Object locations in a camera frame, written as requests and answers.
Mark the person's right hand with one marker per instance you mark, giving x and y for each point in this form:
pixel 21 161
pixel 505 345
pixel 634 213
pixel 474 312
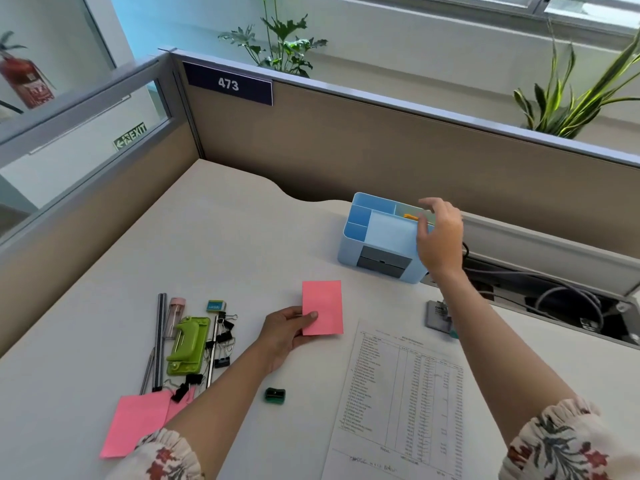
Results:
pixel 442 239

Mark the person's left hand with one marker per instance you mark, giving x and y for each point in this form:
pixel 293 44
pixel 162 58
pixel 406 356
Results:
pixel 280 334

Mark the orange sticky note pad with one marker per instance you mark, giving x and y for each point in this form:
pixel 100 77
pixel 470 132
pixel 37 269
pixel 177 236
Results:
pixel 410 216

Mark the pink sticky note pad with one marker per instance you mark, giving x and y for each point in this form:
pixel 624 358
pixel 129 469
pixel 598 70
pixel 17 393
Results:
pixel 180 407
pixel 132 424
pixel 325 304

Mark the blue desk organizer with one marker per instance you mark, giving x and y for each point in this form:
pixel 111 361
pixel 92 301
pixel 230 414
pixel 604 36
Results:
pixel 385 234

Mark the pile of black binder clips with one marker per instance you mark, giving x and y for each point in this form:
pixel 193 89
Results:
pixel 222 339

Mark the green pencil sharpener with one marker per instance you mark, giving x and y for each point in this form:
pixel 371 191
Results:
pixel 275 395

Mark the teal eraser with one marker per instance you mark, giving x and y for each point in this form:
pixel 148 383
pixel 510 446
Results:
pixel 216 306

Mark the black silver pen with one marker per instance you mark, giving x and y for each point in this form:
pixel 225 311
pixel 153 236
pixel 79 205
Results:
pixel 212 352

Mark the green date stamp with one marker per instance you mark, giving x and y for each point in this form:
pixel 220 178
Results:
pixel 442 310

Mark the grey stamp pad case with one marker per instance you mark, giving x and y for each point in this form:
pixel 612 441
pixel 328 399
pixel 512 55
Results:
pixel 430 317

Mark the green stapler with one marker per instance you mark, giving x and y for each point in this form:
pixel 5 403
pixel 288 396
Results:
pixel 190 344

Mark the clear pink lead tube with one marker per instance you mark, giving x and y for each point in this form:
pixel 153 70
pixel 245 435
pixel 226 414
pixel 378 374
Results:
pixel 175 317

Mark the printed paper sheet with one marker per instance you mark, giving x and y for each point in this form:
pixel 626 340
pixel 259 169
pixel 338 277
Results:
pixel 380 394

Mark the long grey metallic pencil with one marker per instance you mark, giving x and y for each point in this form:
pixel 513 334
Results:
pixel 158 344
pixel 163 339

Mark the short grey pencil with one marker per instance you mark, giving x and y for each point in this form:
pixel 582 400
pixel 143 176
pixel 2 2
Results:
pixel 147 372

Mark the person's right forearm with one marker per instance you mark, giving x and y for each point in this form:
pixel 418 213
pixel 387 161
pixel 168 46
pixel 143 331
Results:
pixel 490 344

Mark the person's left forearm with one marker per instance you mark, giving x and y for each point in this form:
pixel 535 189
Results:
pixel 220 389

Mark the white desk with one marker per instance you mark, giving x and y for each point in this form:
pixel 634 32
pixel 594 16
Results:
pixel 225 234

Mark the beige partition panel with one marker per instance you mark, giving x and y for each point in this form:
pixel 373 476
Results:
pixel 350 144

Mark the green snake plant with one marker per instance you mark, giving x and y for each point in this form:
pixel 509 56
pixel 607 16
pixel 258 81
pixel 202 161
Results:
pixel 560 109

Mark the glass topped side partition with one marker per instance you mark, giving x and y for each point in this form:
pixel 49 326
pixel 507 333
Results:
pixel 100 219

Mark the white floral dress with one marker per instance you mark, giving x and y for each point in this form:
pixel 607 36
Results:
pixel 575 444

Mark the green exit sign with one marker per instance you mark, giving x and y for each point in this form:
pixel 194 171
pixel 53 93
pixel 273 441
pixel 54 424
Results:
pixel 131 136

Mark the leafy green plant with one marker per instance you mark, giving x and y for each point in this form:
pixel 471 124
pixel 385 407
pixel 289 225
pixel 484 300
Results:
pixel 285 44

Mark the dark blue number sign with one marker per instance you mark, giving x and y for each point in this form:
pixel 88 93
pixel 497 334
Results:
pixel 227 84

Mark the red fire extinguisher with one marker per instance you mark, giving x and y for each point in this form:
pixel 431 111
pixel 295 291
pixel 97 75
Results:
pixel 22 79

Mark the grey window frame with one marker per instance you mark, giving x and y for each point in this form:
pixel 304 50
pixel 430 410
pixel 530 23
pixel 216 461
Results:
pixel 500 4

